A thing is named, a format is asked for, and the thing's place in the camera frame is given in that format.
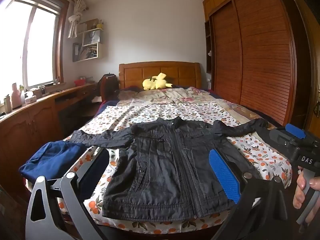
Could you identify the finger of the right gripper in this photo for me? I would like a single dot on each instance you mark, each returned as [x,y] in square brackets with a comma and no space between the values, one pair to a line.
[297,132]

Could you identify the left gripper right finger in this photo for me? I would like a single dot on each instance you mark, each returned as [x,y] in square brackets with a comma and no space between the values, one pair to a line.
[260,210]

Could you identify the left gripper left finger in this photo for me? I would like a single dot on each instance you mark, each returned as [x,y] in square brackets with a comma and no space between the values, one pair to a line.
[44,219]

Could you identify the black jacket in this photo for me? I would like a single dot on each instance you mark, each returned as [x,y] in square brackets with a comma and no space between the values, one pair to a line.
[163,172]

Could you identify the person's right hand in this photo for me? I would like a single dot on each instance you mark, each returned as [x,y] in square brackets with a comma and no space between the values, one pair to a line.
[299,196]

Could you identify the orange print bed sheet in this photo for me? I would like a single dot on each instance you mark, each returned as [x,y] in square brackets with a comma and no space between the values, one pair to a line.
[267,161]

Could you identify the folded blue garment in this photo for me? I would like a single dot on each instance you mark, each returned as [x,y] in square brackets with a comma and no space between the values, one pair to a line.
[52,160]

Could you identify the floral quilt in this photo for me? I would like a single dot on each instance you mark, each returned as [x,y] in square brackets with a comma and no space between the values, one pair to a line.
[189,96]

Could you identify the wooden desk cabinet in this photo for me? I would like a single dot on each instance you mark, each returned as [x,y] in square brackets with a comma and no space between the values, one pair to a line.
[28,128]

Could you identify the wooden louvered wardrobe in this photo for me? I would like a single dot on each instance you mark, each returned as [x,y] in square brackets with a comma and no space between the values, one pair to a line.
[258,56]

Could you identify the pink bottle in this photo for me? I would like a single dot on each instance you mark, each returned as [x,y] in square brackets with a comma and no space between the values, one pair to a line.
[16,101]

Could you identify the red bowl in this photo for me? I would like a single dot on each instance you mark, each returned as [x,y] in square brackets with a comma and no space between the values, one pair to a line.
[79,82]

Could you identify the dark backpack on chair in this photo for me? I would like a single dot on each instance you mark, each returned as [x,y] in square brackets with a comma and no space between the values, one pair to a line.
[107,86]

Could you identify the yellow plush toy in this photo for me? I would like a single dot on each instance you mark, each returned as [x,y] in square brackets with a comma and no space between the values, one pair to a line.
[156,82]

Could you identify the window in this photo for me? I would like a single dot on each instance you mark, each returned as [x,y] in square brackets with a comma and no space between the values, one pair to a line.
[32,33]

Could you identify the tied white curtain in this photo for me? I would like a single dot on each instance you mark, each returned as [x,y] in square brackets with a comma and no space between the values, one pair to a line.
[74,20]

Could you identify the white wall shelf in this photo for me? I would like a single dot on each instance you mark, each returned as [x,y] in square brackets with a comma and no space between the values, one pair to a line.
[88,41]

